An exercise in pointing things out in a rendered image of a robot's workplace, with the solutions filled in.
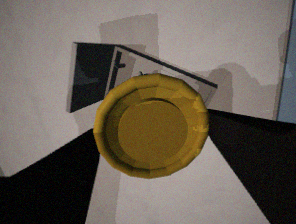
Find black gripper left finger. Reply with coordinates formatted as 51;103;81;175
0;128;100;224

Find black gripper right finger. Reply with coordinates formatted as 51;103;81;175
207;109;296;224

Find golden yellow plate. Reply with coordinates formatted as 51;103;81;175
93;73;209;179

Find light blue square mat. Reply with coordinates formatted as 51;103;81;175
276;0;296;124

